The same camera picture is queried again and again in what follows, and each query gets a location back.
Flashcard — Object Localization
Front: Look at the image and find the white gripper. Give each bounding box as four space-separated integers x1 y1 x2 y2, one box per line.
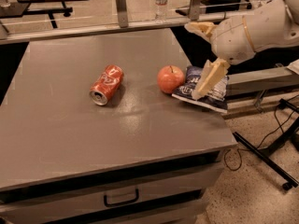
184 15 256 100

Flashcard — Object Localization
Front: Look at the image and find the clear plastic water bottle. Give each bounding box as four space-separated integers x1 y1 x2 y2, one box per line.
155 0 167 21

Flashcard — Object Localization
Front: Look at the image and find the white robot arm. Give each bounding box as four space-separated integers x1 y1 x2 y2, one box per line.
184 0 299 100

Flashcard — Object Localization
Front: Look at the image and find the metal railing frame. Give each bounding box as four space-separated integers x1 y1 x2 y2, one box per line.
0 0 256 45

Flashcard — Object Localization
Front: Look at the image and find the black drawer handle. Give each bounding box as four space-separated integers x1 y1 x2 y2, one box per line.
104 189 139 207

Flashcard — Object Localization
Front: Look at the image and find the grey side shelf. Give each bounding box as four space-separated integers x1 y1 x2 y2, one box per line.
223 66 299 119

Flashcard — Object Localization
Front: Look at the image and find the black cable on floor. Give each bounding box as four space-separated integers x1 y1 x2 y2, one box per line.
223 95 299 172

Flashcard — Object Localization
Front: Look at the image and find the black floor stand base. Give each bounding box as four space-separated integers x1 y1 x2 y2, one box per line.
233 96 299 191

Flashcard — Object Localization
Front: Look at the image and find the red apple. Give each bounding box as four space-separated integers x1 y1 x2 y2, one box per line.
157 65 185 94

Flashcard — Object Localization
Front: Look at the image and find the crushed red soda can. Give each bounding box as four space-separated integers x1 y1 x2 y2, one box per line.
90 64 124 105

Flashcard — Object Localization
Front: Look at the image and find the grey drawer front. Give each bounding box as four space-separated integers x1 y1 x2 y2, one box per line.
0 162 223 224

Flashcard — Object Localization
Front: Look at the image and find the blue chip bag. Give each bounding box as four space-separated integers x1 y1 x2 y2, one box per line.
172 66 228 114

